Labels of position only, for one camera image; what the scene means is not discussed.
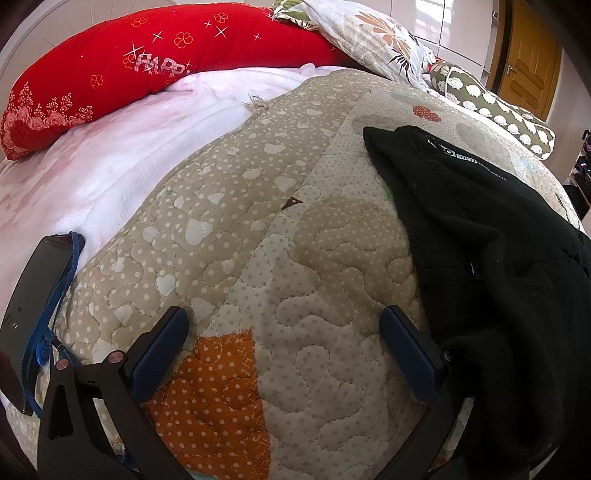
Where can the black smartphone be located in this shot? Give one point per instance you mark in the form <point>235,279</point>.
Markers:
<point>25,334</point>

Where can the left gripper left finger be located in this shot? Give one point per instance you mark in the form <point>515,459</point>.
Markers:
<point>92,426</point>

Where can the wooden door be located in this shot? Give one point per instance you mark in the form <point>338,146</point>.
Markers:
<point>526,59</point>

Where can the olive sheep bolster pillow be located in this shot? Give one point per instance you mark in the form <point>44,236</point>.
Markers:
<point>465,90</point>

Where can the patchwork heart quilt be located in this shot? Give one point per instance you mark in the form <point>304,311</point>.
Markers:
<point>283,245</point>

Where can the pink white blanket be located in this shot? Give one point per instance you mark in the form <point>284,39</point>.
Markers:
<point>95,176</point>

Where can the floral white pillow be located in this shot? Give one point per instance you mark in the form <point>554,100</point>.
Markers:
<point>373,39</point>

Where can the black pants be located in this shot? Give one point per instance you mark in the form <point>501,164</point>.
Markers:
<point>505,284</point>

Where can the red long pillow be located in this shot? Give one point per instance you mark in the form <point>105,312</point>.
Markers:
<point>120,61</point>

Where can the white wardrobe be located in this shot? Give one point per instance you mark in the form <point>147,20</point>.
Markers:
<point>463,32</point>

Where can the cluttered shelf unit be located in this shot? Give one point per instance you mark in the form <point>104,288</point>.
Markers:
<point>578,181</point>

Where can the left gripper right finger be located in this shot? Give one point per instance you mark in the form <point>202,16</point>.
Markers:
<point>434,381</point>

